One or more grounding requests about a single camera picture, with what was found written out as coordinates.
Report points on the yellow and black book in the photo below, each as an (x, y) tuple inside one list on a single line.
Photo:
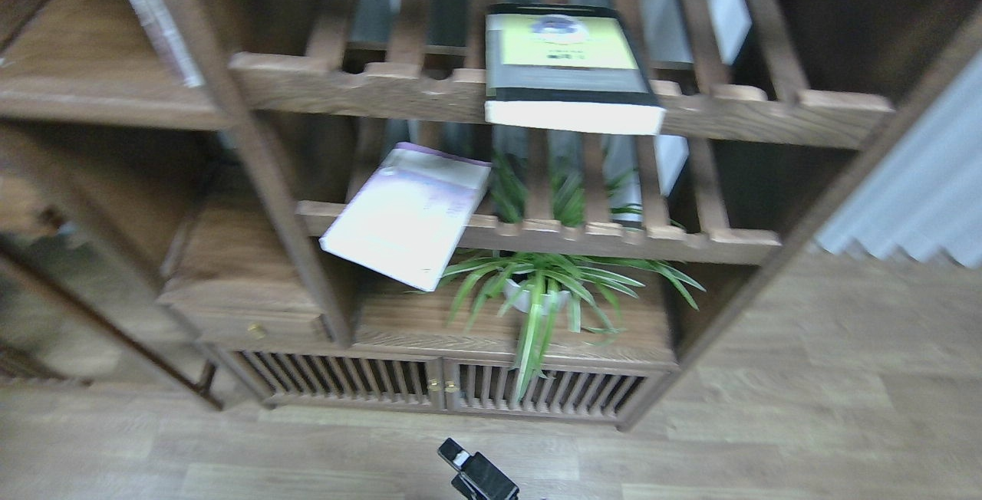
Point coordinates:
[(566, 67)]

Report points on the white and purple book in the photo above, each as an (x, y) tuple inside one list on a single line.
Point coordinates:
[(405, 222)]

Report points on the thin white upright book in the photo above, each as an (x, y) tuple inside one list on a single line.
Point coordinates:
[(167, 40)]

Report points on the dark wooden bookshelf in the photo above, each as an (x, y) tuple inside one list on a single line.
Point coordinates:
[(213, 196)]

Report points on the brass drawer knob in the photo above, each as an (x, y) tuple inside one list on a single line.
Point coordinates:
[(256, 331)]

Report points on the white curtain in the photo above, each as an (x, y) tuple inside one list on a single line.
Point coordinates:
[(923, 201)]

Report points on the white plant pot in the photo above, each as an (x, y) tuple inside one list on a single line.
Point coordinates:
[(521, 298)]

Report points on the green spider plant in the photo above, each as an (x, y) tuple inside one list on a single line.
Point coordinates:
[(484, 273)]

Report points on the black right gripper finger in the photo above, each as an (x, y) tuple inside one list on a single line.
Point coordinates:
[(476, 476)]

